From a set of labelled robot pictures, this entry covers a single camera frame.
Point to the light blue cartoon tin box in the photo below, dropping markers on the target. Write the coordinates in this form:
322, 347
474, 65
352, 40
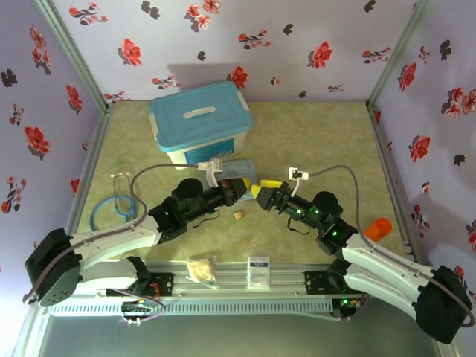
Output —
240, 169

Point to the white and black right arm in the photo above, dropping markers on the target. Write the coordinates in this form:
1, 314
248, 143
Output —
390, 267

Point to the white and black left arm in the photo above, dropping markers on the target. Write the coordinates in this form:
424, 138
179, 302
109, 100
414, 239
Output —
111, 241

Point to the small cork piece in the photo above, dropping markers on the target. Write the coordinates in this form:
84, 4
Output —
238, 214

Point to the clear bag with beige contents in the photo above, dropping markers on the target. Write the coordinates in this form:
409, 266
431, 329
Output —
201, 270

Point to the orange plastic cup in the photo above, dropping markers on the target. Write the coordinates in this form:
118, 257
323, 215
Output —
379, 228

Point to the white packet with blue label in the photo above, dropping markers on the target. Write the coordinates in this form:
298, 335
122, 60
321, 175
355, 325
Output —
259, 271

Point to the blue-lidded plastic storage box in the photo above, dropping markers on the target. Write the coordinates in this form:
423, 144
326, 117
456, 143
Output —
199, 115

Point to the blue stethoscope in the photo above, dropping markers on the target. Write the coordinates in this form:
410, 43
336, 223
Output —
100, 208

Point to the small circuit board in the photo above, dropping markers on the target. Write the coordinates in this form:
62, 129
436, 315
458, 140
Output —
138, 307

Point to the aluminium frame side rail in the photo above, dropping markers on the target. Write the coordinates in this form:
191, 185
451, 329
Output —
394, 178
89, 167

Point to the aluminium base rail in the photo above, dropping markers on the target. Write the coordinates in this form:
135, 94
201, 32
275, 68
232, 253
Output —
230, 286

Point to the aluminium frame post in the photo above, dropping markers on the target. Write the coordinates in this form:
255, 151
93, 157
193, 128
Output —
401, 48
70, 48

